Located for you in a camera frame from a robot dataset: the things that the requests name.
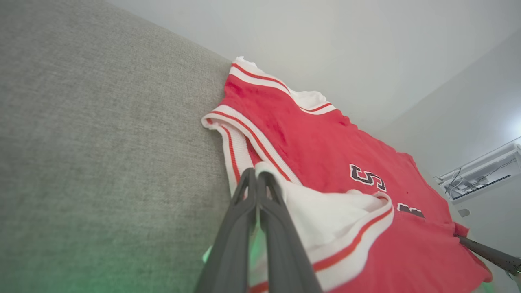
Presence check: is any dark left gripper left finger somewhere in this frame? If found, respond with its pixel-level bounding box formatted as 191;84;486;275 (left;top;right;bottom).
195;168;258;293

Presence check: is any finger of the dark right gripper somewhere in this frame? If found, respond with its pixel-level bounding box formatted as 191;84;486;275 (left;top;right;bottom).
457;235;521;276

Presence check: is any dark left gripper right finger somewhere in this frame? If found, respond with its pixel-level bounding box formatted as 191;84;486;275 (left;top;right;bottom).
257;171;324;293

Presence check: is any red white basketball jersey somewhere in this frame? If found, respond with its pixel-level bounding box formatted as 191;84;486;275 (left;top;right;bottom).
201;56;493;293

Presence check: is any grey fabric sofa cushion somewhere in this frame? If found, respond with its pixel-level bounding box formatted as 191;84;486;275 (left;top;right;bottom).
0;0;265;293

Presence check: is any white wall unit with cables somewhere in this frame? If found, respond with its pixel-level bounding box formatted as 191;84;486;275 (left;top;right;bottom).
433;142;521;205

